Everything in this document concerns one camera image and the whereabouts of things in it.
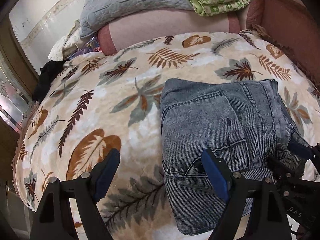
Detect blue denim pants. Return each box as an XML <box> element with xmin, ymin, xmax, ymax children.
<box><xmin>160</xmin><ymin>79</ymin><xmax>305</xmax><ymax>236</ymax></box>

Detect leaf pattern plush blanket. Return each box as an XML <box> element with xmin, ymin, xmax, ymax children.
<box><xmin>14</xmin><ymin>32</ymin><xmax>319</xmax><ymax>239</ymax></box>

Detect black garment at sofa edge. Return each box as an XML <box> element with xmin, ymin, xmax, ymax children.
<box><xmin>32</xmin><ymin>60</ymin><xmax>67</xmax><ymax>103</ymax></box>

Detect wooden door with glass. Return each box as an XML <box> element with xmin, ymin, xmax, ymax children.
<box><xmin>0</xmin><ymin>17</ymin><xmax>40</xmax><ymax>160</ymax></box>

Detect white cloth beside pillow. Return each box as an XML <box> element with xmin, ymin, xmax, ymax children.
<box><xmin>48</xmin><ymin>20</ymin><xmax>84</xmax><ymax>61</ymax></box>

